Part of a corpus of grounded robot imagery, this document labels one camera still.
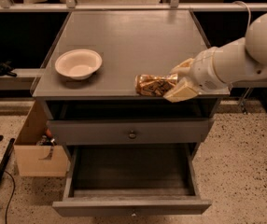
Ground open grey bottom drawer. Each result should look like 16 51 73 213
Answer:
52 144 212 217

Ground grey wooden drawer cabinet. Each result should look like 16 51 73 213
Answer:
30 8 231 161

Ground items inside cardboard box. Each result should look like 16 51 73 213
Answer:
36 129 56 146

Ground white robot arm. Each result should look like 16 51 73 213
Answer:
163 13 267 103

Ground brown cardboard box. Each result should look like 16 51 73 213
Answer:
14 102 69 177

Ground closed grey upper drawer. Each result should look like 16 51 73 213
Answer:
47 119 213 146

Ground white hanging cable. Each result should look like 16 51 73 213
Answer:
232 0 253 24

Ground white paper bowl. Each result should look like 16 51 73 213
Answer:
55 49 103 80

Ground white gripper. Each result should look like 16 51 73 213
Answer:
163 47 227 103

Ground round metal drawer knob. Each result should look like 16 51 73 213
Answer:
128 131 137 139

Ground orange patterned drink can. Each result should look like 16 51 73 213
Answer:
135 74 178 97

